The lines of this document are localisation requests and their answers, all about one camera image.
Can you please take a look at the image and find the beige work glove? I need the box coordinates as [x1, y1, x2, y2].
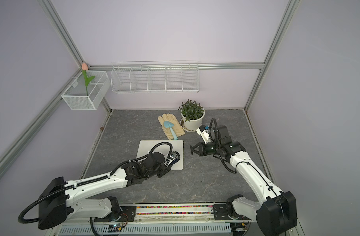
[158, 114, 185, 140]

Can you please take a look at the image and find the light blue garden trowel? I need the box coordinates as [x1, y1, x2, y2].
[164, 121, 178, 140]

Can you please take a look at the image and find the silver laptop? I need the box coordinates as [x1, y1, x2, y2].
[136, 140, 184, 171]

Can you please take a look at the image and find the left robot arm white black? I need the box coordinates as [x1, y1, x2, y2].
[18, 142, 181, 230]

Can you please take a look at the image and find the white wire wall shelf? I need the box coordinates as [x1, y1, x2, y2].
[111, 61, 200, 93]

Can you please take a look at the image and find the artificial pink tulip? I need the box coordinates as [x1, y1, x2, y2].
[81, 63, 95, 96]

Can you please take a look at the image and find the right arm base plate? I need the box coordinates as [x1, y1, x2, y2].
[210, 204, 250, 221]

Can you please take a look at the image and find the white plant pot saucer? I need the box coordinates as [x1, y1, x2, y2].
[180, 118, 202, 132]

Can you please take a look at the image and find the white mesh wall basket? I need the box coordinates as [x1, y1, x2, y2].
[61, 71, 111, 111]

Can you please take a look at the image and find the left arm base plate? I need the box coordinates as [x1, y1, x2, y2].
[93, 205, 137, 222]

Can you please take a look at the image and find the black wireless mouse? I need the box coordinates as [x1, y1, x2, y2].
[169, 151, 181, 165]

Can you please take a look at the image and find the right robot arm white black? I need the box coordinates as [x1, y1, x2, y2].
[190, 119, 298, 236]

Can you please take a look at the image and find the white pot with green plant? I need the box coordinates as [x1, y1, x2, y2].
[179, 99, 205, 131]

